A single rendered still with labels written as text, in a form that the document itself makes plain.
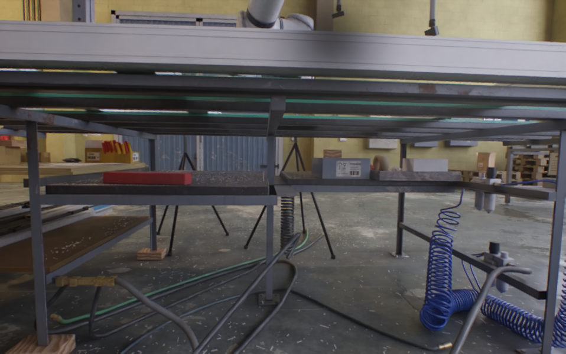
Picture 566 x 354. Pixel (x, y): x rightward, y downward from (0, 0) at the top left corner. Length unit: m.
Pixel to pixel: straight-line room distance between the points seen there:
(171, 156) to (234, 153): 1.50
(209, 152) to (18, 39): 6.57
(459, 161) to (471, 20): 3.58
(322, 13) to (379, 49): 6.99
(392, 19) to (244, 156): 5.02
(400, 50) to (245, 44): 0.30
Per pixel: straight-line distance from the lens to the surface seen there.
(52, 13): 8.75
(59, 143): 8.17
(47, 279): 1.30
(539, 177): 8.26
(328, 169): 1.36
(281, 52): 0.60
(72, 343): 1.38
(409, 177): 1.43
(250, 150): 7.09
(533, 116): 1.21
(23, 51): 0.74
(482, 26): 9.65
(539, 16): 10.73
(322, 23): 7.53
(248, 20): 0.91
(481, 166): 7.93
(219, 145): 7.17
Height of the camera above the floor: 0.69
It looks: 4 degrees down
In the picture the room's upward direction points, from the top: 1 degrees clockwise
